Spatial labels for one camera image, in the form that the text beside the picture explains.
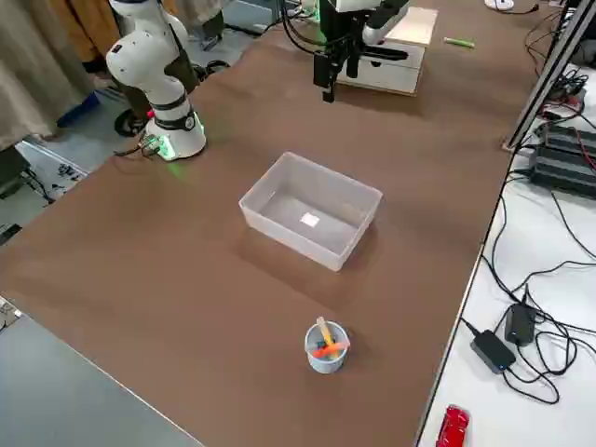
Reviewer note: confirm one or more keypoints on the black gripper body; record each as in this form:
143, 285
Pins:
342, 28

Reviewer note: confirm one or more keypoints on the green stick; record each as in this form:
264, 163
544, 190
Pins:
458, 42

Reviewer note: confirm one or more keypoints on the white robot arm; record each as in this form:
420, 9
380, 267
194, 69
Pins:
139, 60

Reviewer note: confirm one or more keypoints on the wooden drawer cabinet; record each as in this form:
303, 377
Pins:
414, 28

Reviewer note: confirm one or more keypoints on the clear plastic box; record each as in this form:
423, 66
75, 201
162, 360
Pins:
288, 200

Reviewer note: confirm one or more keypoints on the yellow wooden stick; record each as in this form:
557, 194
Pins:
324, 328

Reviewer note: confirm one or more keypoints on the white square sticker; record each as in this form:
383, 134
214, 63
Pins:
310, 219

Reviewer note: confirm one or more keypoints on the black caster wheel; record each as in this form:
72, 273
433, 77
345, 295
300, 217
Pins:
125, 123

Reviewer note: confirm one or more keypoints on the black power supply unit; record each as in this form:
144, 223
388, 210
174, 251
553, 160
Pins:
565, 137
563, 172

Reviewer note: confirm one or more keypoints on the orange marker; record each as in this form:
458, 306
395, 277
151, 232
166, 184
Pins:
326, 352

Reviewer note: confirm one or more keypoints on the beige curtain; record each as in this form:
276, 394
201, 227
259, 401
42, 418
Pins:
37, 56

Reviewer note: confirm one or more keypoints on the blue plastic cup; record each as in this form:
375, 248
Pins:
326, 365

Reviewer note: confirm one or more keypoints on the black power adapter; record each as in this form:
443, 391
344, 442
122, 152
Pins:
520, 326

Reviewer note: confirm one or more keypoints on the dark grey power adapter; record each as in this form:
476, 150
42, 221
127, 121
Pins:
492, 350

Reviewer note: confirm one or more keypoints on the red toy car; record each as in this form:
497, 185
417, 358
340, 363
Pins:
455, 426

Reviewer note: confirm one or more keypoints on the aluminium post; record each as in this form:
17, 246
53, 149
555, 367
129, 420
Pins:
545, 78

